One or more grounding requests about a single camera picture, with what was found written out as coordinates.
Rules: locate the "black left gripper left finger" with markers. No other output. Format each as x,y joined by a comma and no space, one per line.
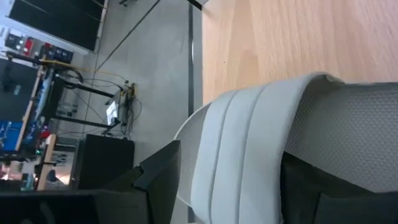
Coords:
155,180

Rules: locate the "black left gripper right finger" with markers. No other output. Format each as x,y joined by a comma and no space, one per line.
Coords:
326,202

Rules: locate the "white rubber slide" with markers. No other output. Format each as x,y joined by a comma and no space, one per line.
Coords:
248,140

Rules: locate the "black box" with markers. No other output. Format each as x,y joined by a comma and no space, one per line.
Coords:
102,161

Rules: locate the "black-legged desk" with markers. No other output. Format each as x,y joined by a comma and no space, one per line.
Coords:
87,90

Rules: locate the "black desk monitor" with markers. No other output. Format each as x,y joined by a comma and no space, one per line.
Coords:
15,90

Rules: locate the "black table frame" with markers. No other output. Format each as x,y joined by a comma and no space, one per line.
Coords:
191,62

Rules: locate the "black partition wall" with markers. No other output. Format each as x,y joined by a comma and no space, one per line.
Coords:
62,21

